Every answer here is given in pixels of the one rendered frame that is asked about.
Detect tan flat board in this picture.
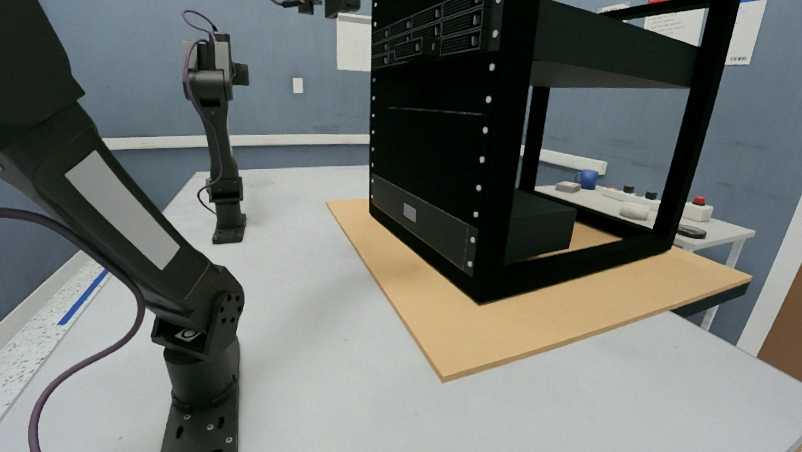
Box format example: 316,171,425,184
326,198,753,383

